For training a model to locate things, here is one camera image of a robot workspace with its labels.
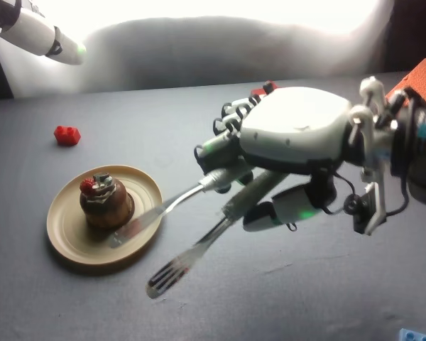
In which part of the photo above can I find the red toy brick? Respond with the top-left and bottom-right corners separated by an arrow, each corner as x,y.
53,125 -> 82,147

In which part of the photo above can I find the beige round plate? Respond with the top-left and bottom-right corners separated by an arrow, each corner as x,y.
45,164 -> 164,268

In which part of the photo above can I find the red star block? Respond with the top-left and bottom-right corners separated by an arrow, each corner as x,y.
250,80 -> 280,99

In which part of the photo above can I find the white backdrop sheet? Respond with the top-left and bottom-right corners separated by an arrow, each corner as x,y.
0,0 -> 426,100

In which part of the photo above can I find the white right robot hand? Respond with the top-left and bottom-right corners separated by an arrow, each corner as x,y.
194,87 -> 353,234

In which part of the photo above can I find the blue toy brick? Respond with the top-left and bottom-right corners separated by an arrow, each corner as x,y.
398,328 -> 426,341

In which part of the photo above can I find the grey table cloth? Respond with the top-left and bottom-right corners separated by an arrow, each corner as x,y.
0,72 -> 426,341

